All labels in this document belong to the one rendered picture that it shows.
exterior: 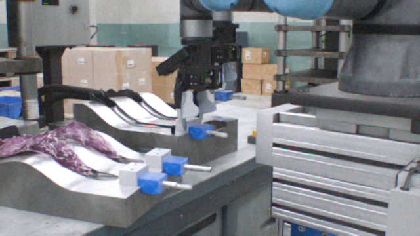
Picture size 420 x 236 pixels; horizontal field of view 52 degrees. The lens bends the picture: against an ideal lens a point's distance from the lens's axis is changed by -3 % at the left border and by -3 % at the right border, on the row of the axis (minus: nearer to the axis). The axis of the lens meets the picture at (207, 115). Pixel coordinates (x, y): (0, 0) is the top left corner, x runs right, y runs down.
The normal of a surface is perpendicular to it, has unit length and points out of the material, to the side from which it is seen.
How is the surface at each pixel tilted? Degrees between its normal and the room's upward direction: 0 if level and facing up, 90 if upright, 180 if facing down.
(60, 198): 90
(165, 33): 90
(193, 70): 90
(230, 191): 90
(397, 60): 72
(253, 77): 81
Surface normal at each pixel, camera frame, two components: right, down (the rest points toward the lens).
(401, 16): -0.15, 0.18
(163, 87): -0.47, 0.16
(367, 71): -0.68, -0.17
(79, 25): 0.82, 0.11
